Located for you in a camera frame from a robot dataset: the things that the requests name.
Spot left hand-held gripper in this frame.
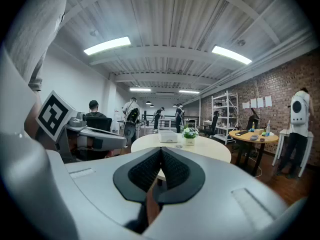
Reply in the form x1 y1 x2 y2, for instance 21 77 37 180
35 90 128 164

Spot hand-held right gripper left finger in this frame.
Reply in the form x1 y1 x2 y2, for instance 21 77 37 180
46 146 163 228

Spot potted blue white flowers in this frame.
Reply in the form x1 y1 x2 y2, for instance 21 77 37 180
181 124 200 147

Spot white-legged desk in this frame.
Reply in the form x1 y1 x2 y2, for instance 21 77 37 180
116 118 147 135

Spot pale lidded storage box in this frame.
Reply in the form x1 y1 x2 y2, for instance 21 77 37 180
157 129 179 144

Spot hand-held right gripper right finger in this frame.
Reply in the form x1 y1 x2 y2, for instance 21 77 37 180
149 146 289 240

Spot wooden oval table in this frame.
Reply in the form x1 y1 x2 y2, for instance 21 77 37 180
228 129 280 177

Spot black office chair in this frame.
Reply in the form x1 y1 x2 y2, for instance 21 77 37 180
85 116 113 133
208 110 220 138
246 107 261 131

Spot person's grey shirt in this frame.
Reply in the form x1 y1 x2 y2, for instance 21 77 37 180
4 0 74 92

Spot grey white backpack unit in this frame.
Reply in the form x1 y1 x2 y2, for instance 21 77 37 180
123 120 137 145

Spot person's left forearm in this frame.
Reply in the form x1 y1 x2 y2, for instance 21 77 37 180
23 90 43 140

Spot white metal shelf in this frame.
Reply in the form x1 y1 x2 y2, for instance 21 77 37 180
210 90 239 146

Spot round pale table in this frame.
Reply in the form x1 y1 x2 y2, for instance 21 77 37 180
130 133 232 187

